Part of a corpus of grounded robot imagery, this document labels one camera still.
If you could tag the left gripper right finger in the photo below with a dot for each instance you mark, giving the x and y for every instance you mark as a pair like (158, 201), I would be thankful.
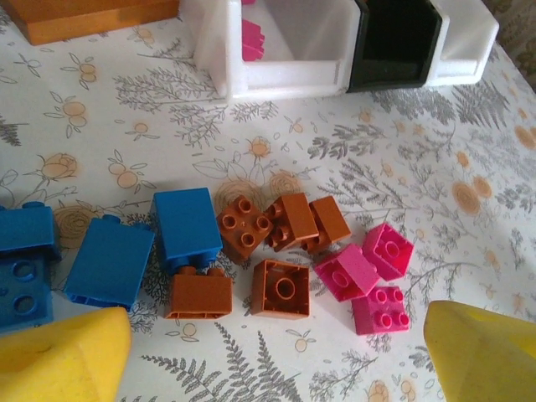
(490, 364)

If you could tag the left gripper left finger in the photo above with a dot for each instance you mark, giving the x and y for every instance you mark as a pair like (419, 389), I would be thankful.
(54, 364)

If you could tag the white plastic bin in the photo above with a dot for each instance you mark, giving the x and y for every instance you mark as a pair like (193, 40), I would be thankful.
(460, 69)
(285, 77)

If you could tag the blue lego brick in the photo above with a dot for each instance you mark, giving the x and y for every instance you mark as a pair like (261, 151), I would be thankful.
(109, 264)
(186, 228)
(21, 293)
(25, 228)

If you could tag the brown lego brick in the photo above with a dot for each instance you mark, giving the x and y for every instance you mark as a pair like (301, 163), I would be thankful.
(331, 222)
(243, 228)
(201, 295)
(295, 222)
(282, 291)

